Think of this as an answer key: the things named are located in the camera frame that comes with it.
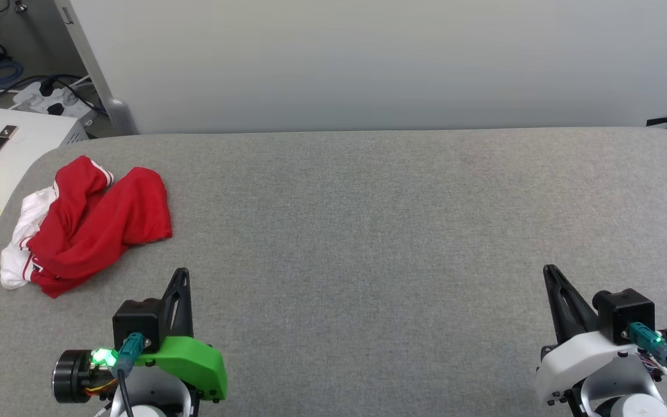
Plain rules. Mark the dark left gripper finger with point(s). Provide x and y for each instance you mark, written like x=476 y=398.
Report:
x=178 y=313

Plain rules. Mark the white equipment case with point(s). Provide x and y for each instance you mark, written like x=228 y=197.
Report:
x=26 y=139

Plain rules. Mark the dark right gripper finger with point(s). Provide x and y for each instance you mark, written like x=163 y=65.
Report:
x=568 y=313

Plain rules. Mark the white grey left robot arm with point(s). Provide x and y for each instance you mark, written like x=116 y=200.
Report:
x=73 y=376

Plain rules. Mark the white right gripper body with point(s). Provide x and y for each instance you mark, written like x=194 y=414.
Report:
x=576 y=362

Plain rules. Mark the white partition panel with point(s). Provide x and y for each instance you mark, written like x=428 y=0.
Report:
x=368 y=63

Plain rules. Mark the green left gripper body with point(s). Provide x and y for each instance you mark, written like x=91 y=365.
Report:
x=194 y=362

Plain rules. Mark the grey partition foot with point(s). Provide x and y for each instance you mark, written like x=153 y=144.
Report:
x=119 y=116

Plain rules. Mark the white power strip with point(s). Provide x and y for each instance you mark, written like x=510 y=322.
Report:
x=44 y=101

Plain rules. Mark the red and white basketball jersey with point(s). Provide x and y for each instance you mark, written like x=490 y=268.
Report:
x=96 y=231

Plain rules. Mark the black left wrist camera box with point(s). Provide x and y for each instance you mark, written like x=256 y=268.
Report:
x=136 y=321

